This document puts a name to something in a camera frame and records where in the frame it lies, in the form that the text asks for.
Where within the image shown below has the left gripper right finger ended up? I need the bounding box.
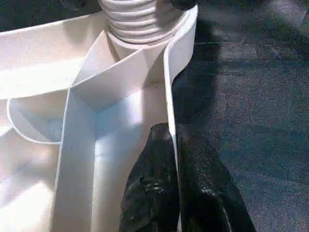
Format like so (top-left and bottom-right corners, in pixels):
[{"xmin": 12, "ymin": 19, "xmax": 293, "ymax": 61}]
[{"xmin": 177, "ymin": 123, "xmax": 256, "ymax": 232}]

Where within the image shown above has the white plastic table leg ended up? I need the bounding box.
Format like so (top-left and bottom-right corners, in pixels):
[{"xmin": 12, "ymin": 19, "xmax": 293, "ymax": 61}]
[{"xmin": 100, "ymin": 0, "xmax": 186, "ymax": 46}]

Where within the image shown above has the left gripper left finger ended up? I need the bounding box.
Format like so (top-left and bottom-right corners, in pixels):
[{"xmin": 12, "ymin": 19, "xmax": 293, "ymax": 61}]
[{"xmin": 119, "ymin": 122, "xmax": 181, "ymax": 232}]

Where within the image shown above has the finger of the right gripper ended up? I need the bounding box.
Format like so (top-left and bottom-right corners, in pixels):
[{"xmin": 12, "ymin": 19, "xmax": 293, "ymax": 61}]
[{"xmin": 166, "ymin": 0, "xmax": 201, "ymax": 12}]

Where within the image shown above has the white plastic table top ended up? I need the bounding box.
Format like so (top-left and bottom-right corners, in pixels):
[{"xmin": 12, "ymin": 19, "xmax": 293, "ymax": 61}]
[{"xmin": 0, "ymin": 4, "xmax": 200, "ymax": 232}]

